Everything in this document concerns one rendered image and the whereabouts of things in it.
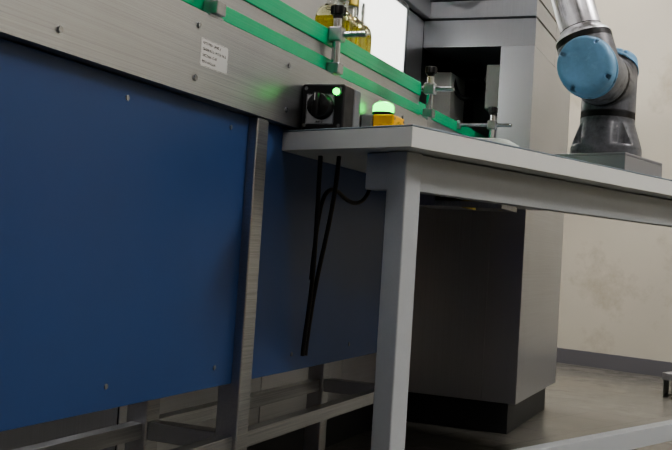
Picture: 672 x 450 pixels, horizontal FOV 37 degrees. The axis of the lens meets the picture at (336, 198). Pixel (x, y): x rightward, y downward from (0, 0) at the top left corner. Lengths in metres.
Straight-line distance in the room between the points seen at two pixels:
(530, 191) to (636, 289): 3.70
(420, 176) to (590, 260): 4.12
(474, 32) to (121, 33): 2.19
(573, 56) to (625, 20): 3.69
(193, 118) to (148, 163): 0.13
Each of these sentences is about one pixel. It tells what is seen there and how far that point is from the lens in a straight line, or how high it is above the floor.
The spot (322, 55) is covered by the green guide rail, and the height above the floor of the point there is 0.91.
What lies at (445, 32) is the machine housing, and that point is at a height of 1.29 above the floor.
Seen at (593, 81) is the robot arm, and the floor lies 0.92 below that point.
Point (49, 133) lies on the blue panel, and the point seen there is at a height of 0.66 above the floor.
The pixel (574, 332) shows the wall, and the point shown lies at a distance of 5.74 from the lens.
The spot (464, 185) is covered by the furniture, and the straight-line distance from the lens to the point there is 1.72.
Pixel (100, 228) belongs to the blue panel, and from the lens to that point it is 1.28.
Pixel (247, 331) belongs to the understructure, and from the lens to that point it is 1.62.
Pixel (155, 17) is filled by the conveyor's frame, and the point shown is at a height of 0.84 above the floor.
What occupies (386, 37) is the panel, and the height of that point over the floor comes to 1.18.
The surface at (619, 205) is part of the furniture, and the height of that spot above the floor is 0.68.
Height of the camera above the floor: 0.55
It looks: 3 degrees up
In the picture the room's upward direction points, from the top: 4 degrees clockwise
